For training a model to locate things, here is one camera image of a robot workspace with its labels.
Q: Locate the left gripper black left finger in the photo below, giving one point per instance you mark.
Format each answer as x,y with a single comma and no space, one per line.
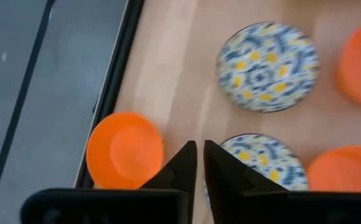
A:
121,208

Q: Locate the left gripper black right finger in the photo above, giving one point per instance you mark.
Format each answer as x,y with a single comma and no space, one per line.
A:
277,208

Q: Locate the blue yellow floral ceramic bowl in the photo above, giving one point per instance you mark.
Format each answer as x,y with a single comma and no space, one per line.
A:
267,67
270,158

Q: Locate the black aluminium rig frame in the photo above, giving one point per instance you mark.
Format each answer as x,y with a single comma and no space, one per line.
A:
109,93

